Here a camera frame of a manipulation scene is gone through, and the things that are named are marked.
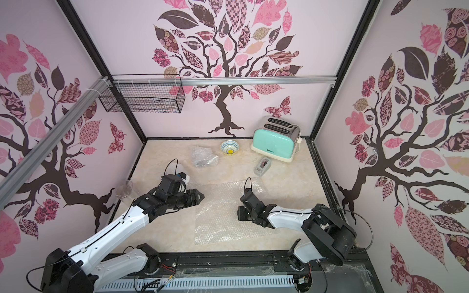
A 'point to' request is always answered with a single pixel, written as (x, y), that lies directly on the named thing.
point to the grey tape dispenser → (262, 166)
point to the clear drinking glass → (125, 190)
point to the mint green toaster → (277, 138)
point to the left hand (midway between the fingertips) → (200, 201)
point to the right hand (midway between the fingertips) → (238, 211)
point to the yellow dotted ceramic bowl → (229, 147)
